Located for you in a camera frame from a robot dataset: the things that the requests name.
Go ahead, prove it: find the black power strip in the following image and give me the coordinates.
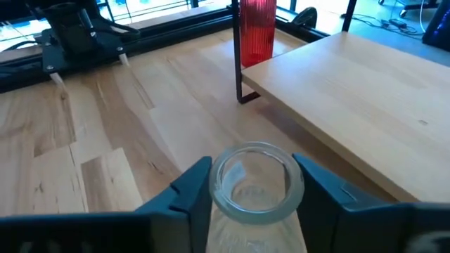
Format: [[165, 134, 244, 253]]
[[381, 18, 411, 29]]

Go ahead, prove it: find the clear fluted glass vase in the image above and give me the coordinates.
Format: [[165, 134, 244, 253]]
[[205, 141, 309, 253]]

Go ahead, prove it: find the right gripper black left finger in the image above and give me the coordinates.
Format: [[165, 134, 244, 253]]
[[0, 156, 213, 253]]

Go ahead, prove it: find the black aluminium table frame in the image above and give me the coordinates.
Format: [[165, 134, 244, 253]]
[[0, 5, 330, 94]]

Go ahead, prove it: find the dark equipment case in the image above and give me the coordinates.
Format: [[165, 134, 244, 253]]
[[421, 0, 450, 50]]

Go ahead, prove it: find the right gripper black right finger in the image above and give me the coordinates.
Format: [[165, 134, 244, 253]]
[[292, 153, 450, 253]]

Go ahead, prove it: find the tall red ribbed glass vase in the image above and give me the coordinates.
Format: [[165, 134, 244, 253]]
[[240, 0, 278, 68]]

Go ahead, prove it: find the wooden shelf with black legs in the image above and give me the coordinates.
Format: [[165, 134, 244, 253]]
[[231, 0, 450, 205]]

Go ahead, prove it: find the black table clamp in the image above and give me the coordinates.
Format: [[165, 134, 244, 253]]
[[291, 6, 318, 30]]

